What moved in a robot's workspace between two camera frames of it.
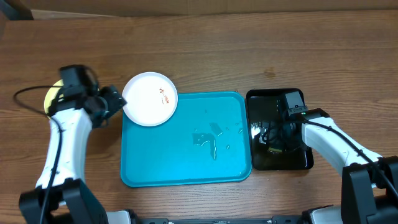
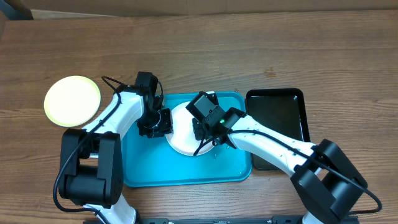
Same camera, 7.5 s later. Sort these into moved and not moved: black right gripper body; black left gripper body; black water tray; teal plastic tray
Moved: black right gripper body; black left gripper body
Not moved: teal plastic tray; black water tray
